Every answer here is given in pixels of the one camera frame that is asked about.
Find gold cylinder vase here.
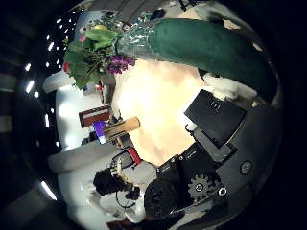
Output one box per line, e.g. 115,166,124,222
103,116,142,142

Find black office chair red seat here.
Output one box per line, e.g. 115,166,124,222
109,146,143,171

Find flower bouquet with green handle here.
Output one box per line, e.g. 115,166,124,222
61,17,279,104

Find computer monitor purple screen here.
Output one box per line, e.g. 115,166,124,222
92,120,108,145

